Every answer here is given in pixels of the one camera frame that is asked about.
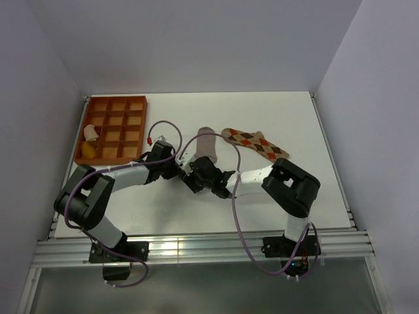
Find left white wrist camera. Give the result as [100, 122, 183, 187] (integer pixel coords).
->
[147, 135, 166, 147]

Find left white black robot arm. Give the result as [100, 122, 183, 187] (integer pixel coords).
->
[54, 140, 179, 261]

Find rolled beige sock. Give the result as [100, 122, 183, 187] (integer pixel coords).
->
[83, 124, 100, 142]

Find aluminium frame rail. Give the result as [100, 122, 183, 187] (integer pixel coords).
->
[31, 228, 375, 268]

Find grey sock red stripes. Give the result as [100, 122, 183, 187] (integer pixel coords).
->
[194, 127, 217, 163]

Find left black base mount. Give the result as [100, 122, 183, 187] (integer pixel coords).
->
[88, 241, 149, 264]

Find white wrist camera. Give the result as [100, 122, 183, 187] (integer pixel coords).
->
[147, 135, 166, 147]
[176, 152, 196, 173]

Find tan argyle sock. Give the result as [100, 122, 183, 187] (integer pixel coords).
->
[221, 128, 289, 163]

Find orange compartment tray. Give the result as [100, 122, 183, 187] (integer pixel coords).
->
[73, 96, 147, 166]

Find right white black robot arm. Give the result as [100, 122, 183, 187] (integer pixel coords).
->
[177, 156, 321, 255]

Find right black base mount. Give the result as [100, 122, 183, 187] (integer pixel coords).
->
[261, 235, 321, 258]

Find rolled yellow sock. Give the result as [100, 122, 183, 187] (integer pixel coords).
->
[81, 141, 97, 159]

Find black box under rail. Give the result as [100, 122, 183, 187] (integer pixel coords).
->
[102, 266, 132, 282]

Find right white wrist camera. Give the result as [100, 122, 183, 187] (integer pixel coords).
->
[176, 152, 196, 173]

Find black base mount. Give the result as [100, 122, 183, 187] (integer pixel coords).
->
[88, 241, 149, 264]
[261, 235, 321, 258]

